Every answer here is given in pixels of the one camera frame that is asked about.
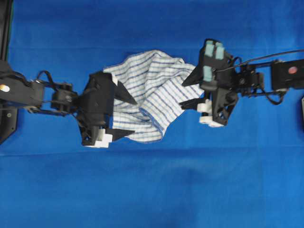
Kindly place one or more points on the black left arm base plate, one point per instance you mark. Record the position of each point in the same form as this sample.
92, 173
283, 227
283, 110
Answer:
8, 122

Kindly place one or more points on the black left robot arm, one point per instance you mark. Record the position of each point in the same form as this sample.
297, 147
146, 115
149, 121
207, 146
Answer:
39, 96

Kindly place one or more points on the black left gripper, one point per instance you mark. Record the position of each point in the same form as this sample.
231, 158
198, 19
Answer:
95, 107

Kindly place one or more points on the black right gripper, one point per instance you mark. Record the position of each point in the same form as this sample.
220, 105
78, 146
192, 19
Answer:
219, 98

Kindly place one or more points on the white blue-striped towel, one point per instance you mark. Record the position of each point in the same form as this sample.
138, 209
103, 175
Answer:
154, 79

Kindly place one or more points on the black aluminium table frame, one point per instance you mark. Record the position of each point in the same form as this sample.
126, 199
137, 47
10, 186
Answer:
6, 9

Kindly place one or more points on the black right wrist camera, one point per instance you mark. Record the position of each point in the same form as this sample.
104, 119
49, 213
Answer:
213, 57

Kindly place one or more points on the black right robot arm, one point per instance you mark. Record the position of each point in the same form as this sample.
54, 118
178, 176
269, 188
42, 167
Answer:
270, 79

